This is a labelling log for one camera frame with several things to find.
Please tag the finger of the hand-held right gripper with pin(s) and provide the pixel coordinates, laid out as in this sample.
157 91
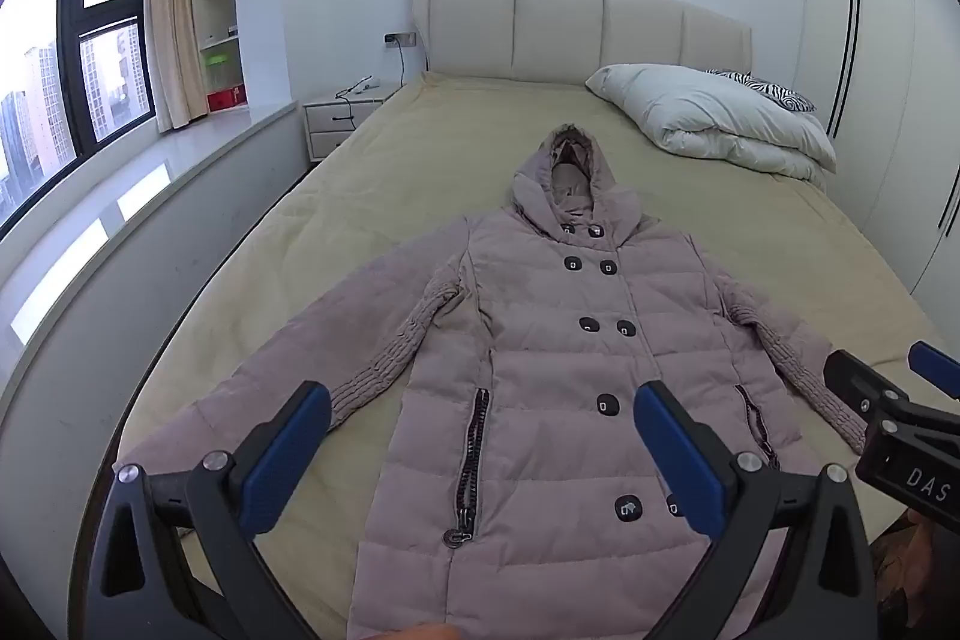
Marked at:
937 368
862 385

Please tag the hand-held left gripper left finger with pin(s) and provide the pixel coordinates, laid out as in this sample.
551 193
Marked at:
289 452

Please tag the wall socket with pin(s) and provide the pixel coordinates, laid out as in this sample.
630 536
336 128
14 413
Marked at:
399 39

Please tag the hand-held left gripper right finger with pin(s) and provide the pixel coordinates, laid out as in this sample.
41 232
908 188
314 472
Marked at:
679 456

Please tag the black framed window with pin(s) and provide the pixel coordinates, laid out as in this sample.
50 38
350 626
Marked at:
71 25

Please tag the zebra print pillow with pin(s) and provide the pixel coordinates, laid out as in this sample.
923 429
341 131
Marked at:
780 93

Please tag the beige curtain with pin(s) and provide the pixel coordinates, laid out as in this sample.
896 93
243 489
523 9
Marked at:
174 10

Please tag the bed with beige sheet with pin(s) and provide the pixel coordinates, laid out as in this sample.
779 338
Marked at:
712 235

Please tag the brown cloth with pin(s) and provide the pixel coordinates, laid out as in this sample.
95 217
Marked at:
922 580

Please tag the mauve hooded puffer jacket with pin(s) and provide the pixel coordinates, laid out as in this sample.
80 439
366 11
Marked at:
540 325

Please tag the green box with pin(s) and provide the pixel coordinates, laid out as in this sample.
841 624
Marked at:
218 60

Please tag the cream padded headboard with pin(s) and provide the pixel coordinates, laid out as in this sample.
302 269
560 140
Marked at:
562 25

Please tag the white wardrobe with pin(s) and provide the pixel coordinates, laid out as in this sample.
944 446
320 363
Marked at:
885 85

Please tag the white folded duvet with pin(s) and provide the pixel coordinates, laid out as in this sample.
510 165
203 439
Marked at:
712 119

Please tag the white window sill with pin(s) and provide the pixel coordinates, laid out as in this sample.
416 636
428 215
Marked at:
112 220

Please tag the white nightstand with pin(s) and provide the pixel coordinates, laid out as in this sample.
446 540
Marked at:
330 126

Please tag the red box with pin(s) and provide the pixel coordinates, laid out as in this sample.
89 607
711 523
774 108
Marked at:
225 100

